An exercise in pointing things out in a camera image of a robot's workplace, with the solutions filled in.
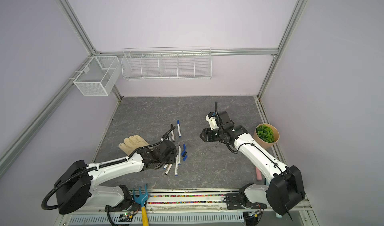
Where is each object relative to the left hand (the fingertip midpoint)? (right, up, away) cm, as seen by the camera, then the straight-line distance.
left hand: (172, 157), depth 84 cm
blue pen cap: (0, +18, +23) cm, 29 cm away
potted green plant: (+53, +12, +1) cm, 54 cm away
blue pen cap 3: (+5, +1, +8) cm, 9 cm away
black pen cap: (-4, +16, +19) cm, 25 cm away
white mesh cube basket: (-52, +50, +14) cm, 73 cm away
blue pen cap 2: (+6, +4, +10) cm, 12 cm away
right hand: (+18, +13, -4) cm, 22 cm away
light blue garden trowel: (+52, -22, -16) cm, 59 cm away
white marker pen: (-4, -8, -1) cm, 9 cm away
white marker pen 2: (+2, -5, +1) cm, 6 cm away
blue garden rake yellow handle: (-14, -18, -10) cm, 25 cm away
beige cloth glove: (-27, +6, +10) cm, 29 cm away
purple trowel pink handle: (+48, -9, -3) cm, 49 cm away
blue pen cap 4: (+6, -2, +5) cm, 8 cm away
